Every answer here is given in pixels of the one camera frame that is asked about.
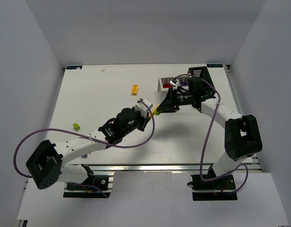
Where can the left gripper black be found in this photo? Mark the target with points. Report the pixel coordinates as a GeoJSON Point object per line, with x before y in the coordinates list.
{"type": "Point", "coordinates": [145, 121]}

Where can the blue label right corner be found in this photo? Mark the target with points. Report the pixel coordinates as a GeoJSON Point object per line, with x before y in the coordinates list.
{"type": "Point", "coordinates": [214, 65]}

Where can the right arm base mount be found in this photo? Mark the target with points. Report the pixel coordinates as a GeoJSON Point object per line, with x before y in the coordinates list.
{"type": "Point", "coordinates": [217, 190]}

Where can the white double bin container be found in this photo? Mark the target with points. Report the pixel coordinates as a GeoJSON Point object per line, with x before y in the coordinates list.
{"type": "Point", "coordinates": [161, 81]}

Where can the black double bin container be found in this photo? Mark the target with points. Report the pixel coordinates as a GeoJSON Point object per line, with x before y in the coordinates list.
{"type": "Point", "coordinates": [202, 73]}

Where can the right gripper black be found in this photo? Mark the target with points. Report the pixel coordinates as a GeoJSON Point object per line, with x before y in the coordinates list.
{"type": "Point", "coordinates": [172, 100]}

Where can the long yellow lego brick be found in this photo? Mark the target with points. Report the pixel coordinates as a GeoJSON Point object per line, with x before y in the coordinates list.
{"type": "Point", "coordinates": [154, 112]}

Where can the red lego brick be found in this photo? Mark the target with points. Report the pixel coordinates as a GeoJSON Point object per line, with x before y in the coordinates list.
{"type": "Point", "coordinates": [167, 86]}

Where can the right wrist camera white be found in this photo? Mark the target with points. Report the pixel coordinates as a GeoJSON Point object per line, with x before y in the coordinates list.
{"type": "Point", "coordinates": [174, 82]}

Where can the blue label left corner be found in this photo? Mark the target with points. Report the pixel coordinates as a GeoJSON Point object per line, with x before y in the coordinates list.
{"type": "Point", "coordinates": [75, 67]}

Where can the blue label corner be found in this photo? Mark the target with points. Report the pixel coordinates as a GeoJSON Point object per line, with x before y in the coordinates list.
{"type": "Point", "coordinates": [214, 65]}
{"type": "Point", "coordinates": [75, 67]}

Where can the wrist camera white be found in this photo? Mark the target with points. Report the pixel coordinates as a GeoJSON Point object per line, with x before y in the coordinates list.
{"type": "Point", "coordinates": [174, 82]}
{"type": "Point", "coordinates": [143, 106]}

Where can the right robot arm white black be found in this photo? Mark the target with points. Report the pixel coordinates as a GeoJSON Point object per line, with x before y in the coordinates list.
{"type": "Point", "coordinates": [241, 132]}

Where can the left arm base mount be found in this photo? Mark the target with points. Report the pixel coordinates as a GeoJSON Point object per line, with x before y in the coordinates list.
{"type": "Point", "coordinates": [93, 187]}

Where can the small green lego left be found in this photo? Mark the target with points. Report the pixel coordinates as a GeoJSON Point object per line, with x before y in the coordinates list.
{"type": "Point", "coordinates": [76, 126]}

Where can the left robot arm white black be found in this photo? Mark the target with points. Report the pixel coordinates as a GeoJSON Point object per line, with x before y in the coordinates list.
{"type": "Point", "coordinates": [50, 162]}

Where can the orange yellow lego brick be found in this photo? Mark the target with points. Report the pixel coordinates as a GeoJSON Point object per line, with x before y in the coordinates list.
{"type": "Point", "coordinates": [134, 90]}

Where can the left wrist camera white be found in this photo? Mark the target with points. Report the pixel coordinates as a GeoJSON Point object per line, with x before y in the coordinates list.
{"type": "Point", "coordinates": [143, 106]}

